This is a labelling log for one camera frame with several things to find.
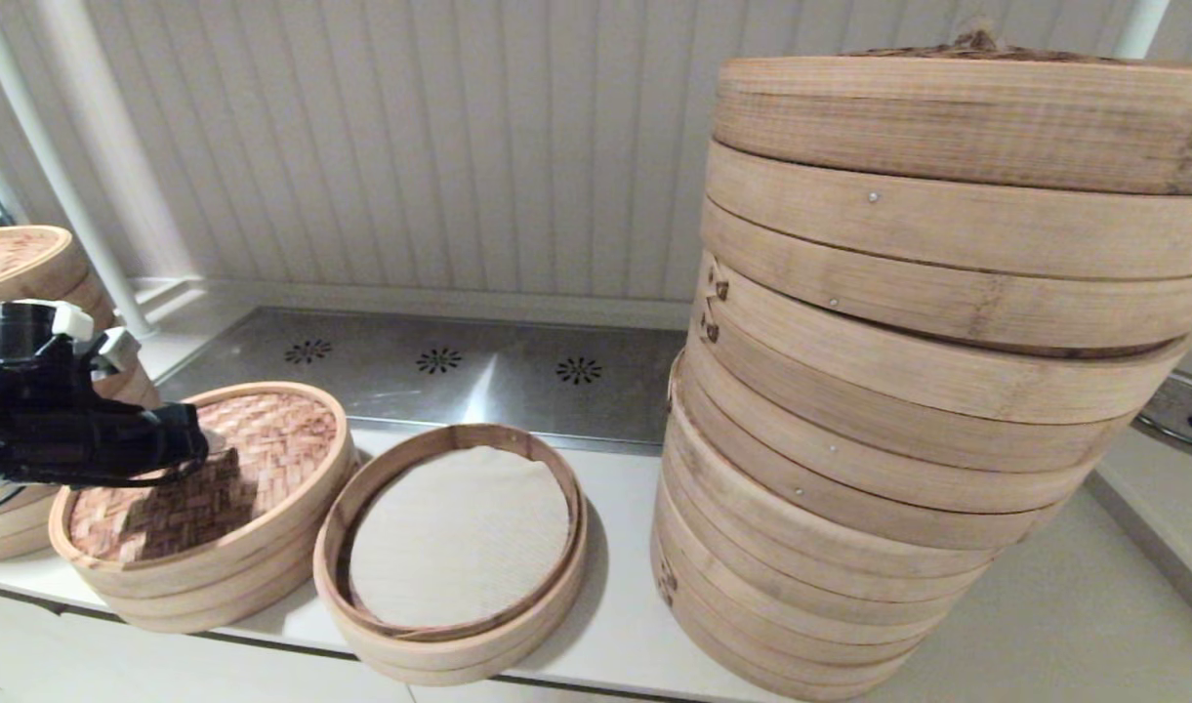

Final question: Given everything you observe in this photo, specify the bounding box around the small woven bamboo steamer lid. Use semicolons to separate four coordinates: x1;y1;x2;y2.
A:
49;381;359;601

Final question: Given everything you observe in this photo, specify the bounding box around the small bamboo steamer basket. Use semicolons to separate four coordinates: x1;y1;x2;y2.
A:
68;459;360;636
314;422;589;686

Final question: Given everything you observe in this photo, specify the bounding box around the large woven bamboo steamer lid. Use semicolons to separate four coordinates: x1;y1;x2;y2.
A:
0;225;91;311
713;29;1192;196

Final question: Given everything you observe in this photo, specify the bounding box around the beige steamer liner cloth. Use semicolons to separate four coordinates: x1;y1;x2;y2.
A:
349;446;572;629

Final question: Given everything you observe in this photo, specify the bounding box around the beige cabinet door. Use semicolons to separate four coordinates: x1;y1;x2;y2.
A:
0;586;69;703

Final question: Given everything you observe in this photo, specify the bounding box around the thin white pole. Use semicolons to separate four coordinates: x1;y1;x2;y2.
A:
1115;0;1172;62
0;0;157;340

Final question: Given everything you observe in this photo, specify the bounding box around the perforated stainless steel panel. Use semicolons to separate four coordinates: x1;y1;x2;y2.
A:
156;308;689;457

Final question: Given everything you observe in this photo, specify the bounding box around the thick white column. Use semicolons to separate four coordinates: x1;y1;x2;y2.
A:
24;0;201;284

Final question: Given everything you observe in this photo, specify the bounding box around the round steel basin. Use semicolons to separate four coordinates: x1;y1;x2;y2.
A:
1130;369;1192;462

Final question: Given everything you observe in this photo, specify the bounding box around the black white wrist camera unit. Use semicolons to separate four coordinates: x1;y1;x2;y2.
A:
0;300;143;377

